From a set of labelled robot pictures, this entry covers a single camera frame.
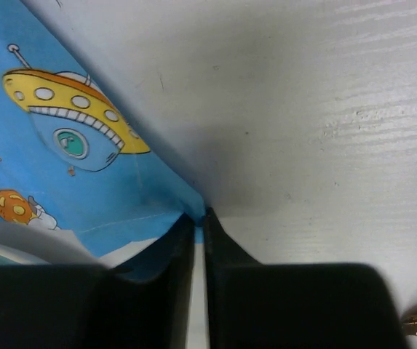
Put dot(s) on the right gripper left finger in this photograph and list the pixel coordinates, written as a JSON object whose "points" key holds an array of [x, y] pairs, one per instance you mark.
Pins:
{"points": [[55, 294]]}

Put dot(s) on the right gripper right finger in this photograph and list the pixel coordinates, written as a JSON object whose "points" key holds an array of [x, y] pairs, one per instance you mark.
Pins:
{"points": [[318, 305]]}

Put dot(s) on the blue space print cloth placemat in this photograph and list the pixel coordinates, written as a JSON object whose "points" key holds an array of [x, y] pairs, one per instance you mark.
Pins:
{"points": [[70, 163]]}

